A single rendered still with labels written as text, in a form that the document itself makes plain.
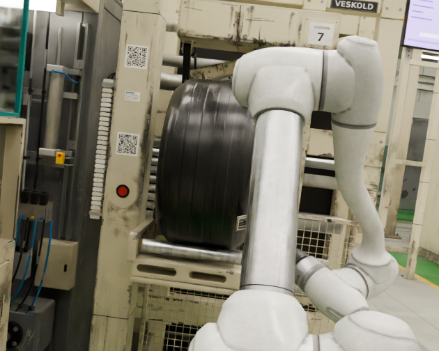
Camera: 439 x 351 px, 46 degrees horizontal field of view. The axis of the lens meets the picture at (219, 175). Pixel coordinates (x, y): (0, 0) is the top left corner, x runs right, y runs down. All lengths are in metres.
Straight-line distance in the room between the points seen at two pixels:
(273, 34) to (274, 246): 1.19
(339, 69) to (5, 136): 1.01
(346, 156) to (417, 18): 4.45
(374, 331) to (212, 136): 0.83
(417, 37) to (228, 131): 4.18
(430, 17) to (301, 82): 4.60
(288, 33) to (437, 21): 3.78
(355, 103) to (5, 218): 1.08
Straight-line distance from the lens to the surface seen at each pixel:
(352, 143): 1.17
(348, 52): 1.13
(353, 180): 1.22
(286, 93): 1.07
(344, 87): 1.12
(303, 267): 1.40
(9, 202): 1.68
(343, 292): 1.35
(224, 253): 1.68
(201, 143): 1.52
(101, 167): 1.79
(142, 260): 1.69
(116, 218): 1.79
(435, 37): 5.65
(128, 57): 1.77
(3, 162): 1.67
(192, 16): 2.03
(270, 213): 0.97
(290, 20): 2.01
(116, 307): 1.86
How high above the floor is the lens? 1.30
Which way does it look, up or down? 5 degrees down
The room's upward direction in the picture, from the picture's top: 7 degrees clockwise
